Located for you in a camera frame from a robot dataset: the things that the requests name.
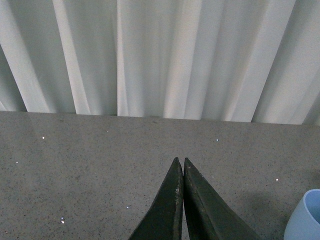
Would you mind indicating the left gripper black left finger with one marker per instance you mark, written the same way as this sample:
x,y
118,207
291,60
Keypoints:
x,y
163,220

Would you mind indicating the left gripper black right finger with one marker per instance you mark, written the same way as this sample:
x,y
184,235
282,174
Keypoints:
x,y
207,215

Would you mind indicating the light blue cup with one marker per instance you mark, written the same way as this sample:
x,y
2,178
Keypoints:
x,y
304,223

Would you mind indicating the white curtain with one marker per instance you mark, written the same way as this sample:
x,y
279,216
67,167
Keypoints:
x,y
226,60

